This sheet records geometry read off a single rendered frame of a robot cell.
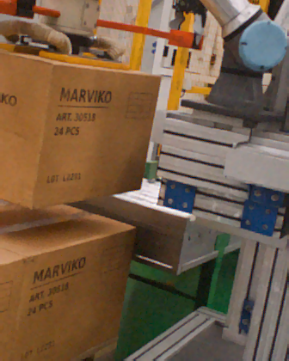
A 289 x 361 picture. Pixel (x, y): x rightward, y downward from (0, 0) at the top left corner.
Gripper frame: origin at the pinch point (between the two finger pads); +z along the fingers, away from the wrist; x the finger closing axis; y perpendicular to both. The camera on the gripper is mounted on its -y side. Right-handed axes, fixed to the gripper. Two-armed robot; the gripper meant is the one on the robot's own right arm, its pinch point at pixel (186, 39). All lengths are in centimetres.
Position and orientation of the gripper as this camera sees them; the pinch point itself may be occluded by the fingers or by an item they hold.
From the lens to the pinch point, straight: 230.2
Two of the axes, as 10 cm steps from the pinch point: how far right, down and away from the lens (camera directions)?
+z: -1.8, 9.7, 1.6
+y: -4.9, 0.5, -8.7
